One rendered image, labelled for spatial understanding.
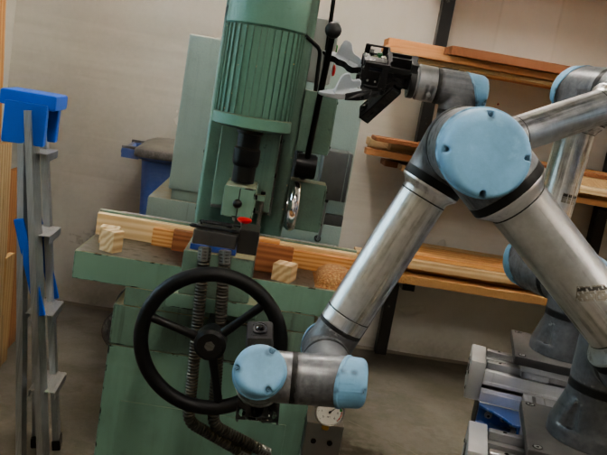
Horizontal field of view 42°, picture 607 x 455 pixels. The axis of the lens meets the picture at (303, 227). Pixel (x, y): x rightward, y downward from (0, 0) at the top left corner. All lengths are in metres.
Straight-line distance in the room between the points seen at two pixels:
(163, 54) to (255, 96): 2.40
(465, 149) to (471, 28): 3.11
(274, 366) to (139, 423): 0.71
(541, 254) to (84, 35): 3.28
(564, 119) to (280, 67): 0.59
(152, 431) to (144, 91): 2.55
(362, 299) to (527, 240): 0.27
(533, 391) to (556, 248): 0.78
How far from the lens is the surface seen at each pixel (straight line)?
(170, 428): 1.77
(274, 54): 1.68
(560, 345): 1.82
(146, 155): 3.43
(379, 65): 1.63
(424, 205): 1.20
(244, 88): 1.68
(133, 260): 1.66
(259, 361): 1.11
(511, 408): 1.86
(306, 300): 1.66
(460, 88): 1.68
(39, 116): 2.39
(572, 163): 1.91
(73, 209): 4.19
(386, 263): 1.21
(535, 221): 1.10
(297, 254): 1.79
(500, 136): 1.05
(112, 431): 1.80
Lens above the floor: 1.30
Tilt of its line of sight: 10 degrees down
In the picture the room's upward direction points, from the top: 10 degrees clockwise
